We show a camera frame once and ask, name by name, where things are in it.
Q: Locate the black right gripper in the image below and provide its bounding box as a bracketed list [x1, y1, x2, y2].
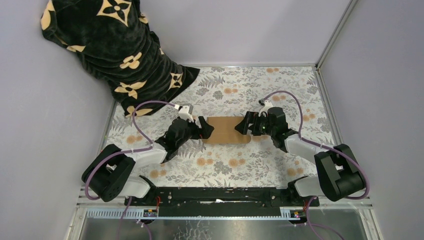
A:
[234, 111, 276, 137]

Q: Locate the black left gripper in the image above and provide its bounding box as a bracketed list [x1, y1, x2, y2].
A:
[176, 116, 214, 149]

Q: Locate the brown cardboard box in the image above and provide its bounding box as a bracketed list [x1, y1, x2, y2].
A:
[202, 116, 252, 145]

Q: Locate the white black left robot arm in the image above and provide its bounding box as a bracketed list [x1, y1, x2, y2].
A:
[81, 103, 215, 206]

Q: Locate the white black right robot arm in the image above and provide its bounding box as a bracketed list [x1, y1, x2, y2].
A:
[234, 101, 368, 206]

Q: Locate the floral patterned table mat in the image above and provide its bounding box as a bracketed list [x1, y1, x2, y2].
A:
[105, 66, 334, 187]

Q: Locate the black floral plush blanket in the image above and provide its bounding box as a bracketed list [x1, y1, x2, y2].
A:
[40, 0, 200, 118]

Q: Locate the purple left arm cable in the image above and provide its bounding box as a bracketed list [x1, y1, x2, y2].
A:
[84, 100, 181, 240]

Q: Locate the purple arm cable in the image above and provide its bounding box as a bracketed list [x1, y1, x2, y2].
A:
[84, 100, 181, 240]
[258, 90, 371, 240]

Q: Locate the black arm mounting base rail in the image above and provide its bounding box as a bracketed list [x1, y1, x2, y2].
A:
[130, 187, 310, 209]

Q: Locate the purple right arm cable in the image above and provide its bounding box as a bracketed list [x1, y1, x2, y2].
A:
[258, 90, 371, 240]

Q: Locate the white slotted cable duct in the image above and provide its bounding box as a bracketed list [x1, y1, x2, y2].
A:
[86, 205, 304, 221]

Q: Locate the aluminium frame post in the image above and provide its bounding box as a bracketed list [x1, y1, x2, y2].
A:
[315, 0, 359, 71]

